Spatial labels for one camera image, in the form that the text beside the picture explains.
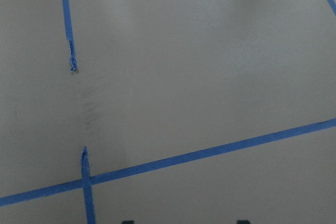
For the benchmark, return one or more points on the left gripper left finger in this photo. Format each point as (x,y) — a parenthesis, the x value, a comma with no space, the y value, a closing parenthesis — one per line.
(128,222)

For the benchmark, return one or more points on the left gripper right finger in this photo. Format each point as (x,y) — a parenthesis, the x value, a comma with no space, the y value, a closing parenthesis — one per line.
(243,222)

